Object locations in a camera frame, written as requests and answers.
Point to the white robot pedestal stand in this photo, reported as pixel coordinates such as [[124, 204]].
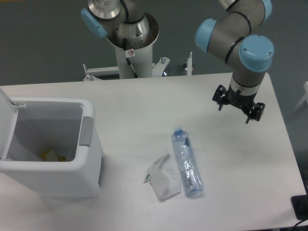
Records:
[[133, 44]]

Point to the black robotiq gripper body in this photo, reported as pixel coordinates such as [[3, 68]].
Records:
[[241, 97]]

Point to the white furniture leg at right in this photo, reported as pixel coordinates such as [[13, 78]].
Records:
[[302, 104]]

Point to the white paper bag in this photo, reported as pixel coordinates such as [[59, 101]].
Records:
[[164, 178]]

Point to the white open trash can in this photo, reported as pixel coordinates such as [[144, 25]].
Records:
[[30, 126]]

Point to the yellow trash inside can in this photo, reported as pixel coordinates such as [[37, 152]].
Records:
[[51, 156]]

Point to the black device at table edge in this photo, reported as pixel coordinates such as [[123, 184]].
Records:
[[300, 206]]

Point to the clear plastic water bottle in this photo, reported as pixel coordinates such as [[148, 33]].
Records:
[[188, 168]]

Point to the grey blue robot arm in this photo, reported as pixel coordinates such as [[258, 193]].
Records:
[[231, 40]]

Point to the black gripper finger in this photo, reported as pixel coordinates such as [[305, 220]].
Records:
[[254, 112], [220, 97]]

